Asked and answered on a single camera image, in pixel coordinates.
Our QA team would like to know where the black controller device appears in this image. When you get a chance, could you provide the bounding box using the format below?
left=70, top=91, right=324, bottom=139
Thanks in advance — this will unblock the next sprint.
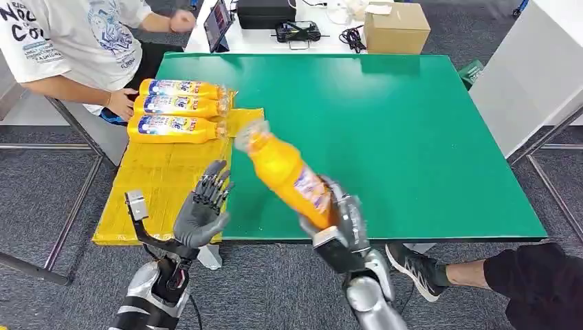
left=272, top=20, right=331, bottom=50

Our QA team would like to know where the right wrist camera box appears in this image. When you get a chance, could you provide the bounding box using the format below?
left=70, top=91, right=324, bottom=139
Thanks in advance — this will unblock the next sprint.
left=311, top=226, right=365, bottom=274

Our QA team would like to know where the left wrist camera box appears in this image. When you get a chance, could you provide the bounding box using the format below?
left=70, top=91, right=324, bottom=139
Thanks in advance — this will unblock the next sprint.
left=124, top=190, right=199, bottom=261

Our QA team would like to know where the white table foot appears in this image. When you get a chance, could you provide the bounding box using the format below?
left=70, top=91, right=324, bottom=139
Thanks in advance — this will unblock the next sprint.
left=403, top=242, right=437, bottom=254
left=197, top=244, right=223, bottom=270

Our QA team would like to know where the green table mat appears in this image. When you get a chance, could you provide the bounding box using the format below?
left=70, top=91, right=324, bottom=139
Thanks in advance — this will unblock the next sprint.
left=155, top=52, right=549, bottom=242

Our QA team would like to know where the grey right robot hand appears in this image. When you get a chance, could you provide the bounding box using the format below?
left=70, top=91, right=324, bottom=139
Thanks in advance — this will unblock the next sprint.
left=298, top=175, right=372, bottom=255

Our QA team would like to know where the white plastic bag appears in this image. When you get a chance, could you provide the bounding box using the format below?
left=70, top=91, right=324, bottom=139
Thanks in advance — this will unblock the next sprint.
left=325, top=0, right=368, bottom=26

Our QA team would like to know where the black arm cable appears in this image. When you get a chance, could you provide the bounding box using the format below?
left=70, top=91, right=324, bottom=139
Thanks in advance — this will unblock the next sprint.
left=188, top=294, right=204, bottom=330

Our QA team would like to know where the person's left hand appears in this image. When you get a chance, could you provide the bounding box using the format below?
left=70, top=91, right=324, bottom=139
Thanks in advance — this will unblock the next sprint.
left=169, top=10, right=197, bottom=34

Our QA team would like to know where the black coiled cable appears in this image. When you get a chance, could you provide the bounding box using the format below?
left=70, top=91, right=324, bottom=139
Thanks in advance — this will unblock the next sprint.
left=339, top=25, right=368, bottom=54

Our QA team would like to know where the yellow sheet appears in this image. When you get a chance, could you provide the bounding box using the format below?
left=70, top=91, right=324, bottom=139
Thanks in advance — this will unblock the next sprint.
left=91, top=89, right=266, bottom=247

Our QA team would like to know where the small green box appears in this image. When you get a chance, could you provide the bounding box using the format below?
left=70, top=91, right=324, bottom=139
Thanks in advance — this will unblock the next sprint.
left=459, top=59, right=485, bottom=91

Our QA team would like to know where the brown cardboard box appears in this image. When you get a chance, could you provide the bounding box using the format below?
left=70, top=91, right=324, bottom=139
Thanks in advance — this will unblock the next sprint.
left=364, top=2, right=432, bottom=56

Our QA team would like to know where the person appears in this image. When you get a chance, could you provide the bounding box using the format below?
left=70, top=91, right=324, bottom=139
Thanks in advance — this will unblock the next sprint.
left=386, top=242, right=583, bottom=330
left=0, top=0, right=197, bottom=126

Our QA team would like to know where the black floor cable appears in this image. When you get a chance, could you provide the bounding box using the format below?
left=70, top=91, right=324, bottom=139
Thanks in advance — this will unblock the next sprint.
left=396, top=282, right=415, bottom=316

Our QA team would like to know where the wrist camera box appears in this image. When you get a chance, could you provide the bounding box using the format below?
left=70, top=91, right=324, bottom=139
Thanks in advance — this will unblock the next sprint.
left=124, top=190, right=199, bottom=261
left=311, top=226, right=365, bottom=274

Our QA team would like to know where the orange drink bottle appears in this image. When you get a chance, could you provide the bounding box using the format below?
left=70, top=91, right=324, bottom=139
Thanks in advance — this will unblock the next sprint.
left=133, top=94, right=230, bottom=119
left=233, top=119, right=338, bottom=230
left=138, top=78, right=229, bottom=101
left=126, top=114, right=228, bottom=145

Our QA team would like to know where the grey steel table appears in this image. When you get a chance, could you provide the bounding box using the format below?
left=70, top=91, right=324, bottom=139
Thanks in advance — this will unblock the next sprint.
left=0, top=54, right=131, bottom=288

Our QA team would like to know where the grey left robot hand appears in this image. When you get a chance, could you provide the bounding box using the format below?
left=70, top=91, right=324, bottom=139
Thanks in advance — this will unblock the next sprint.
left=173, top=159, right=235, bottom=249

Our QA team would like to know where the person's right hand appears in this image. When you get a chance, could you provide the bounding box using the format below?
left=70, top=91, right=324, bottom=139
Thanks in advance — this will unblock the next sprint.
left=105, top=87, right=139, bottom=122

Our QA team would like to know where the tablet with stand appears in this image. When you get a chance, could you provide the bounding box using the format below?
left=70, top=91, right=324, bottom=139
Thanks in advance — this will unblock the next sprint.
left=203, top=0, right=235, bottom=54

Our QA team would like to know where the crumpled yellow plastic wrap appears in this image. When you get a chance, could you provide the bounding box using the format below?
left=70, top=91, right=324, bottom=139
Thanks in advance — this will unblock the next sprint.
left=217, top=87, right=239, bottom=113

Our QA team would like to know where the black case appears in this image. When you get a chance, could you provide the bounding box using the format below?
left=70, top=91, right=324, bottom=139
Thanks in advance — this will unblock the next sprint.
left=236, top=0, right=298, bottom=30

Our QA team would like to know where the white side table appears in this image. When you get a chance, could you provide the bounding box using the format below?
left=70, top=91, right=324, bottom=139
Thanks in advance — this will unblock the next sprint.
left=469, top=0, right=583, bottom=247

